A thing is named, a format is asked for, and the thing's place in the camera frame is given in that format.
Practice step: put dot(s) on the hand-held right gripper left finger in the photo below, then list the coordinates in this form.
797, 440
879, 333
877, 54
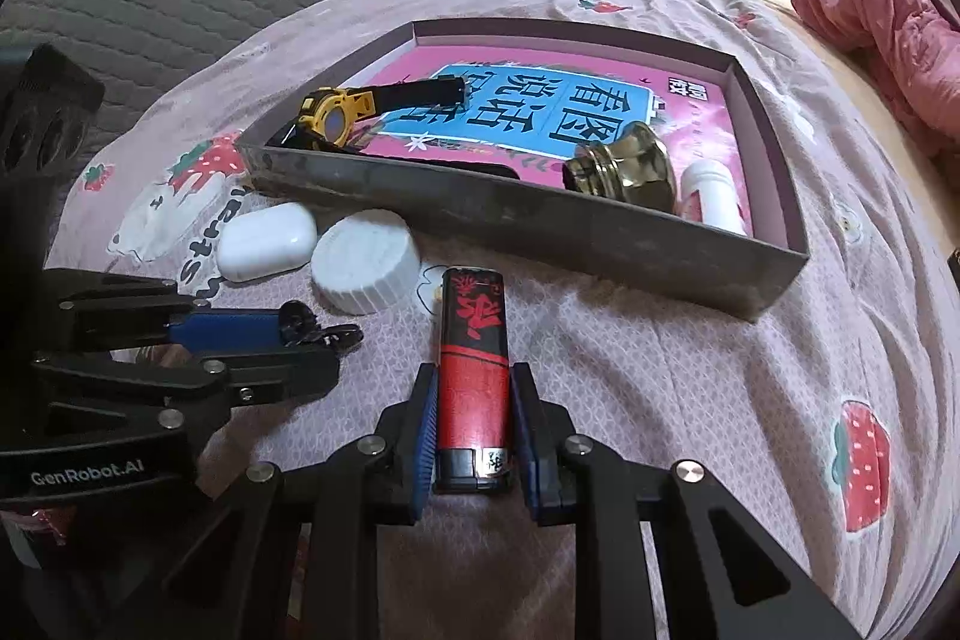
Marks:
424, 445

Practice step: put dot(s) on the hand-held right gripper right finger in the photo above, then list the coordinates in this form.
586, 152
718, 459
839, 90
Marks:
529, 445

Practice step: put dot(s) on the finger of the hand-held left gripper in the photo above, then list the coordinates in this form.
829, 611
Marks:
277, 374
225, 327

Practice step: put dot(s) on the black key clip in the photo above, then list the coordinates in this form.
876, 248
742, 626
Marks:
315, 329

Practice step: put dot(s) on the red and black lighter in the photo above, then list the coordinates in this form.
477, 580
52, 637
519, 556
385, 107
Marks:
472, 377

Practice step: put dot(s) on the grey cardboard box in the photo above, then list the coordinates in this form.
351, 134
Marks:
525, 227

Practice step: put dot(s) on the yellow and black wristwatch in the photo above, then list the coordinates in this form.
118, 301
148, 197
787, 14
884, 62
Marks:
330, 119

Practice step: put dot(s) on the brass knob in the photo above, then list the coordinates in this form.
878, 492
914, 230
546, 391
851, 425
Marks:
630, 164

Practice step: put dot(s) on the white earbuds case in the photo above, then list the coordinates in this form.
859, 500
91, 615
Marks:
266, 242

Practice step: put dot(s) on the white ribbed bottle cap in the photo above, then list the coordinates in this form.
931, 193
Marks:
364, 257

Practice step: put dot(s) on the pink strawberry printed bed sheet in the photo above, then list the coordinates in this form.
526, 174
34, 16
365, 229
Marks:
675, 385

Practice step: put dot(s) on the small white pill bottle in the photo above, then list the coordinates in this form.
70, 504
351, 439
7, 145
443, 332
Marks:
709, 194

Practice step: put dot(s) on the pink and blue book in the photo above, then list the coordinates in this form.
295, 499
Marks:
525, 115

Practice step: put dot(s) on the pink duvet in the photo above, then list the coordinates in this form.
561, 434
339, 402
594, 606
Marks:
885, 25

